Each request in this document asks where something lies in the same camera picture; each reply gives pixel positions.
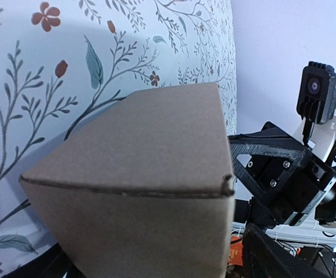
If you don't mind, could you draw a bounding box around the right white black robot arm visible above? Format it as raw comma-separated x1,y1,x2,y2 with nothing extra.
228,122,336,230

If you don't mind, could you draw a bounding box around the brown cardboard box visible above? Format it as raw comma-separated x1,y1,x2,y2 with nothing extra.
20,83,234,277

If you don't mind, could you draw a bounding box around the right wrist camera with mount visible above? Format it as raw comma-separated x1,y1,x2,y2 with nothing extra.
295,61,336,165

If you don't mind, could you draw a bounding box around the floral patterned table mat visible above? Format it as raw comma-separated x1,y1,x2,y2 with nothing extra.
0,1,237,277

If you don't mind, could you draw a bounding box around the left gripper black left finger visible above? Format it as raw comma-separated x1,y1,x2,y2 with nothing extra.
3,243,76,278

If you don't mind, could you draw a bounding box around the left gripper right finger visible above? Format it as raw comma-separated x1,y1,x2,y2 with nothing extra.
242,224,336,277

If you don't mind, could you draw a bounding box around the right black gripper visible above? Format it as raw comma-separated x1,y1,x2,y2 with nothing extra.
228,125,336,229

